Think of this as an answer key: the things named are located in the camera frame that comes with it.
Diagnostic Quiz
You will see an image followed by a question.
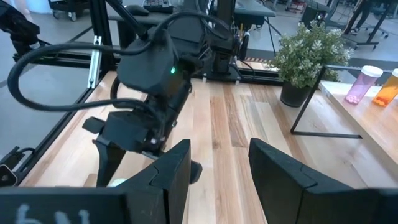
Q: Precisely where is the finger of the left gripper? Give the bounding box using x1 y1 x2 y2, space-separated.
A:
81 116 126 188
189 160 204 185

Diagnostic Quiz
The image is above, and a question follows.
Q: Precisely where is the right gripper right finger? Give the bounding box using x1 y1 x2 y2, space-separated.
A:
248 138 379 224

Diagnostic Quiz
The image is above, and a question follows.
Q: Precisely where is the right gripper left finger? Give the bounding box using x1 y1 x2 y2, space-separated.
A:
119 138 193 224

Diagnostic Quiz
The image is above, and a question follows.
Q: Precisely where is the pink medicine bottle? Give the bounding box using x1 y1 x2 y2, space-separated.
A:
344 65 384 105

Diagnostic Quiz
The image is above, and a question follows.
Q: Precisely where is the orange medicine bottle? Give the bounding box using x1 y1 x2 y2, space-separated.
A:
372 68 398 108

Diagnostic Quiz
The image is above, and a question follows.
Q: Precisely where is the black computer mouse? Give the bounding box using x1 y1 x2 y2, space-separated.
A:
125 4 150 17

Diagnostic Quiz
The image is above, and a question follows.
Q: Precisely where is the black keyboard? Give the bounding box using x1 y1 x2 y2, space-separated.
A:
142 0 175 14

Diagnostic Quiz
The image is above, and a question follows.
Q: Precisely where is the hazard striped plate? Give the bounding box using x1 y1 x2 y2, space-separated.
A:
244 56 272 63

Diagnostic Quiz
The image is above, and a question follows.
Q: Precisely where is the black wheeled cart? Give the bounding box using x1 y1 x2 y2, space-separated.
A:
46 0 91 22

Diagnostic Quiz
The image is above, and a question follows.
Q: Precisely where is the green potted plant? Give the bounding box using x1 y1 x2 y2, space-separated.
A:
269 21 355 108

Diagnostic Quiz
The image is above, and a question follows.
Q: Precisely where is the black office desk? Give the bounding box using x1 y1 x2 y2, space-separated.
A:
107 0 277 32

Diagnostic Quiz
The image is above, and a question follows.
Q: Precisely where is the person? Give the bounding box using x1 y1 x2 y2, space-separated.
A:
341 0 376 35

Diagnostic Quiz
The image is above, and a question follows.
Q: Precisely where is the silver aluminium post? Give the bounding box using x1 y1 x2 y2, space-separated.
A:
88 35 103 90

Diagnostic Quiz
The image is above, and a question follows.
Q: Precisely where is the wooden shelf with black frame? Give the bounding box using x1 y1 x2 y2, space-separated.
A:
290 64 398 187

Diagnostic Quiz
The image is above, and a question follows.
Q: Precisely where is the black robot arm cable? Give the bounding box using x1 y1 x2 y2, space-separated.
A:
6 40 162 113

